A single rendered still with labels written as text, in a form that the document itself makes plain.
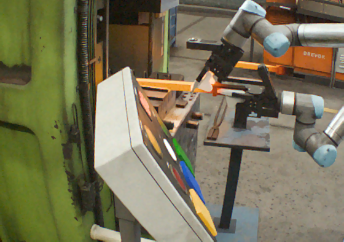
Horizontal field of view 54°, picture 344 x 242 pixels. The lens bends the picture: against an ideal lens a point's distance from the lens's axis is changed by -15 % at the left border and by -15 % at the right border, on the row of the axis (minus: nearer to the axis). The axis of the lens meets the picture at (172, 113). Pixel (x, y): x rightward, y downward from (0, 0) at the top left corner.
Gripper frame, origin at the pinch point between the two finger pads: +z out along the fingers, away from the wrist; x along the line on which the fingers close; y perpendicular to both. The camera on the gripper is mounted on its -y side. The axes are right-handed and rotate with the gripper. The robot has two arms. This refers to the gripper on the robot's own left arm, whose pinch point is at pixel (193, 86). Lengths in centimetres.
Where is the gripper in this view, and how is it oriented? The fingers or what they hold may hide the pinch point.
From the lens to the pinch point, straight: 127.1
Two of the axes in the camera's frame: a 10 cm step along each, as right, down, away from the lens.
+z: -5.0, 7.2, 4.8
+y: 8.2, 5.7, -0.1
